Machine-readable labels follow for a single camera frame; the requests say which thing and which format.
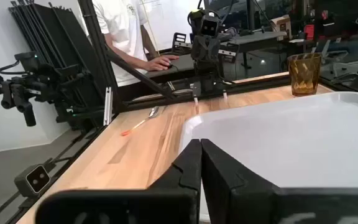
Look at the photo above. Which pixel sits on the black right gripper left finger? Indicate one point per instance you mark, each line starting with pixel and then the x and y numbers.
pixel 188 171

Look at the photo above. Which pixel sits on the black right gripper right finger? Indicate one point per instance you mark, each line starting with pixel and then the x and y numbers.
pixel 219 174

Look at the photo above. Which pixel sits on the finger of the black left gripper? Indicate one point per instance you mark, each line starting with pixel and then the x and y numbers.
pixel 209 51
pixel 202 51

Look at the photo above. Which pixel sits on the amber textured glass cup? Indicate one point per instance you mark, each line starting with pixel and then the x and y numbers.
pixel 304 77

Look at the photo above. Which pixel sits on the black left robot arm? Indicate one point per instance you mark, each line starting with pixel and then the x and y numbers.
pixel 205 76

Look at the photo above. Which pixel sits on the white rectangular tray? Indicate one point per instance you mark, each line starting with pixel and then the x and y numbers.
pixel 291 140

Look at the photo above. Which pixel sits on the black computer mouse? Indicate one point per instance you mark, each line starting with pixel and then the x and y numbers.
pixel 168 66

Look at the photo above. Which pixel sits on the grey desk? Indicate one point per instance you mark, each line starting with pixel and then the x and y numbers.
pixel 253 40

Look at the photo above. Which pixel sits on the cardboard box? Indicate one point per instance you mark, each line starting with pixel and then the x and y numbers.
pixel 281 26

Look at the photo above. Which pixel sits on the person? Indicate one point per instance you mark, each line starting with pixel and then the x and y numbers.
pixel 120 25

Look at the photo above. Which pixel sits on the red box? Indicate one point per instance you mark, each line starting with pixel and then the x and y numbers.
pixel 309 32

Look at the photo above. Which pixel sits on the grey office chair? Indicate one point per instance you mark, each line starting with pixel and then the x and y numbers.
pixel 346 79

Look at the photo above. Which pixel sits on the stack of black panels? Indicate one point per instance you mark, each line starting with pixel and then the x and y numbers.
pixel 51 31

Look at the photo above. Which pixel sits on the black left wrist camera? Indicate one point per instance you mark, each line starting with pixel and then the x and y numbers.
pixel 209 27

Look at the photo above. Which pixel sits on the white-tipped frame peg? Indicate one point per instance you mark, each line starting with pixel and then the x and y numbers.
pixel 224 94

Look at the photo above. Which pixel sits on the black frame rail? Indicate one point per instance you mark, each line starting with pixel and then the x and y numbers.
pixel 82 140
pixel 244 87

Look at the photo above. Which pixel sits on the black diagonal frame brace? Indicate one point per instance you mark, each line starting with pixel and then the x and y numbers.
pixel 141 76

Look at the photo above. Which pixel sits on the black frame post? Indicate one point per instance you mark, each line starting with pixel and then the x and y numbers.
pixel 98 46

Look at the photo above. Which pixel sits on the white metal bracket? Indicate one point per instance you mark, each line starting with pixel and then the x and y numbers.
pixel 107 105

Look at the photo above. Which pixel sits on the black table-level camera box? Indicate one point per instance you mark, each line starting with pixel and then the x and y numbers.
pixel 36 180

